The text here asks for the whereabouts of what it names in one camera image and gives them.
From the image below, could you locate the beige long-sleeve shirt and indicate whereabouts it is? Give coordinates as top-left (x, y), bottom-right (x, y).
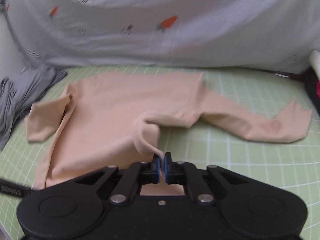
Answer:
top-left (25, 72), bottom-right (312, 189)

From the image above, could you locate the grey garment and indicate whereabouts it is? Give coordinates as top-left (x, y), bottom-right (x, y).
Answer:
top-left (1, 68), bottom-right (68, 150)

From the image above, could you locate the red knit garment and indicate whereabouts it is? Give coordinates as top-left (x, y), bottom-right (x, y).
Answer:
top-left (316, 80), bottom-right (320, 98)

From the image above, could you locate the grey carrot-print sheet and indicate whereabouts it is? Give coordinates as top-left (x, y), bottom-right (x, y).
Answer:
top-left (3, 0), bottom-right (319, 73)

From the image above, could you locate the white folded cloth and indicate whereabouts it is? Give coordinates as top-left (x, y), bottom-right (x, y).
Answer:
top-left (309, 50), bottom-right (320, 79)

